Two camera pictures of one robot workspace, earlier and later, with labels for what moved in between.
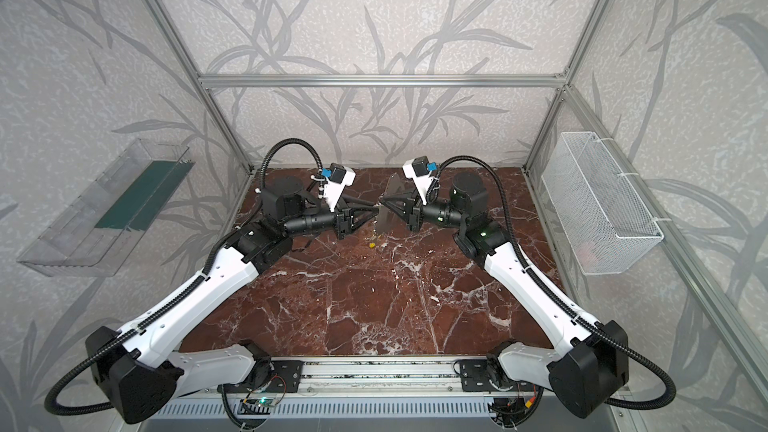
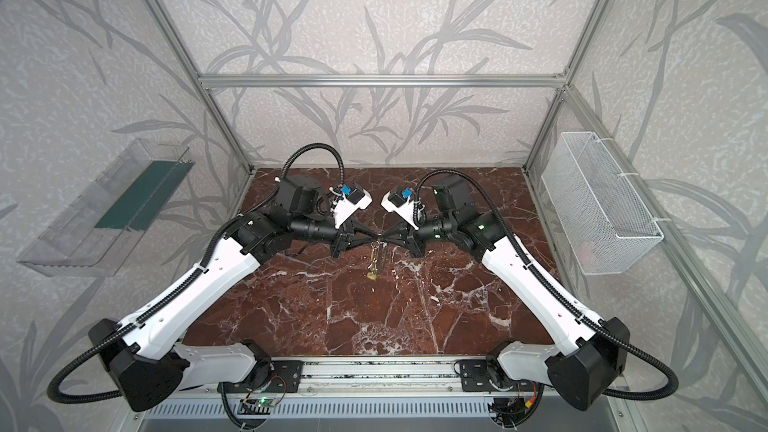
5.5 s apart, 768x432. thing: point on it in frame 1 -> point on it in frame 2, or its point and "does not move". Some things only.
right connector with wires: (517, 409) does not move
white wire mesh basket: (607, 224) does not move
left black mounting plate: (283, 377) does not move
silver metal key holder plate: (388, 220) -> (382, 249)
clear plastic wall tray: (99, 229) does not move
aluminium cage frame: (205, 82) does not move
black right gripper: (411, 215) -> (408, 238)
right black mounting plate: (475, 376) does not move
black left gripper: (344, 220) -> (343, 237)
